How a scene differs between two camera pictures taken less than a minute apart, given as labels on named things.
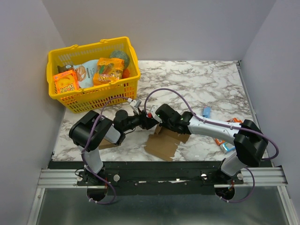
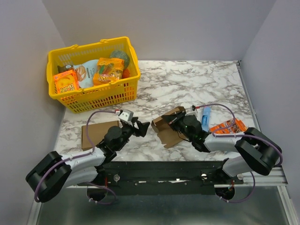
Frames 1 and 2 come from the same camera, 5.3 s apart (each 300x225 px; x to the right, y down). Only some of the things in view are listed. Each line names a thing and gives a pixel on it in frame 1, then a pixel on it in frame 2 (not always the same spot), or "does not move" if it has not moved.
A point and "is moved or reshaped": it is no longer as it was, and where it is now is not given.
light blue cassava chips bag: [85, 73] does not move
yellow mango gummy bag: [108, 70] does not move
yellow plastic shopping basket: [120, 91] does not move
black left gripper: [146, 123] -> [143, 128]
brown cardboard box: [163, 143] is moved or reshaped
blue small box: [206, 112] does not move
